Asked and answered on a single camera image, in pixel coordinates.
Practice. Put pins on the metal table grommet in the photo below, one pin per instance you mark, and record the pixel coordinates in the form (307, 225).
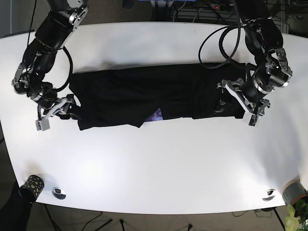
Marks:
(58, 193)
(269, 195)

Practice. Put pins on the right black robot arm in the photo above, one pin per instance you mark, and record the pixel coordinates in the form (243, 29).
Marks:
(62, 20)

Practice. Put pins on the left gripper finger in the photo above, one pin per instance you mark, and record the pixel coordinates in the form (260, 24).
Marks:
(223, 108)

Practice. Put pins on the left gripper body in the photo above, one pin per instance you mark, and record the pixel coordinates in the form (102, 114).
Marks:
(248, 98)

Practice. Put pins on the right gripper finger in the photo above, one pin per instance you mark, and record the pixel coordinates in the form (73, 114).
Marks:
(68, 112)

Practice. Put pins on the black floral cup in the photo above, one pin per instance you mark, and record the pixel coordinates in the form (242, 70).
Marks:
(31, 189)

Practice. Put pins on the right metal table grommet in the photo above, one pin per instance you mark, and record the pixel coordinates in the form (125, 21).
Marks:
(269, 195)

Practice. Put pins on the black T-shirt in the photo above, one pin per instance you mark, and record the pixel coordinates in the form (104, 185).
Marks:
(132, 96)

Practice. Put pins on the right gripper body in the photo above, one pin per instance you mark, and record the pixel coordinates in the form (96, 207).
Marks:
(44, 113)

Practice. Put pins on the left metal table grommet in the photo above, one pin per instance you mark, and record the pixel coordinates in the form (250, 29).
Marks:
(58, 193)

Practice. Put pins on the grey plant pot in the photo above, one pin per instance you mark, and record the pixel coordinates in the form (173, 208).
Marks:
(294, 191)

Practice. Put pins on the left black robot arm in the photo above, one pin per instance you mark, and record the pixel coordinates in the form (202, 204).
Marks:
(264, 40)

